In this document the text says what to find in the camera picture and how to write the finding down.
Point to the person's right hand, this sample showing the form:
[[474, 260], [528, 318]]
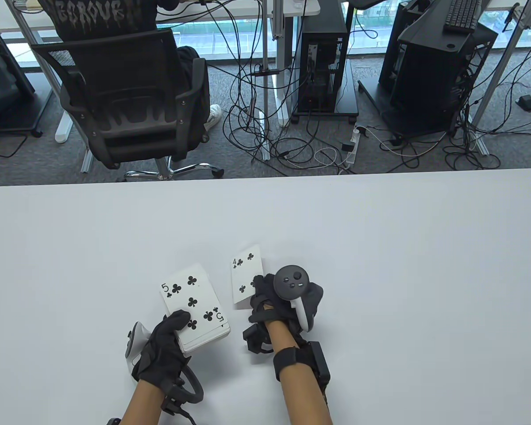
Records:
[[267, 305]]

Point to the person's left hand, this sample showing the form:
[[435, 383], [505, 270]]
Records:
[[163, 354]]

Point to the single clubs playing card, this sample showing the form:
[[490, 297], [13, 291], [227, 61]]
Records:
[[245, 274]]

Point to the deck of playing cards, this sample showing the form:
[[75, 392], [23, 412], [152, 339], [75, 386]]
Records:
[[194, 292]]

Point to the person's right forearm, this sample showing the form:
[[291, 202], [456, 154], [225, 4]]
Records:
[[301, 398]]

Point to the person's left forearm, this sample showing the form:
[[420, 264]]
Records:
[[141, 405]]

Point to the black left forearm sensor unit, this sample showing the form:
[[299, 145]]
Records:
[[115, 421]]

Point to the black right forearm battery pack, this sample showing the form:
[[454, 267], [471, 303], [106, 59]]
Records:
[[317, 365]]

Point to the grey left hand controller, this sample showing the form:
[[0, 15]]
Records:
[[135, 345]]

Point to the grey hand controller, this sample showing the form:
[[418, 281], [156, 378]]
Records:
[[292, 281], [135, 345]]

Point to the grey right hand controller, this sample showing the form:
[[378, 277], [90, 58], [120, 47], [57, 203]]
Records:
[[292, 281]]

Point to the white power strip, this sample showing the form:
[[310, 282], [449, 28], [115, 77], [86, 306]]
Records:
[[353, 155]]

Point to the black power adapter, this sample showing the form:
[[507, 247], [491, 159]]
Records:
[[348, 146]]

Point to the black mesh office chair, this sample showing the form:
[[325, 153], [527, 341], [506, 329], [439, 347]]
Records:
[[128, 133]]

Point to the black tower cart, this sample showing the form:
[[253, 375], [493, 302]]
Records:
[[347, 97]]

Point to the black equipment stand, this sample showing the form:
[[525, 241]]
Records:
[[425, 88]]

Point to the black computer tower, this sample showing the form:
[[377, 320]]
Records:
[[323, 26]]

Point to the black rolling cabinet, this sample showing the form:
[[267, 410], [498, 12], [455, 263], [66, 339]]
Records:
[[4, 88]]

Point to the black foot pedal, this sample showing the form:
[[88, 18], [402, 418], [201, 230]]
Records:
[[525, 102]]

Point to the black keyboard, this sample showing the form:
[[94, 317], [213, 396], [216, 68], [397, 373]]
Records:
[[462, 15]]

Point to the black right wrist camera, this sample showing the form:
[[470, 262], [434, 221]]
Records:
[[256, 338]]

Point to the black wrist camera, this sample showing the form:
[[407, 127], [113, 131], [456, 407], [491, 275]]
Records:
[[170, 398], [256, 338]]

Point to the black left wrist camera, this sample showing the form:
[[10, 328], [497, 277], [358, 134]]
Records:
[[170, 398]]

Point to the aluminium desk frame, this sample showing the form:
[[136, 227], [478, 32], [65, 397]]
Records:
[[495, 75]]

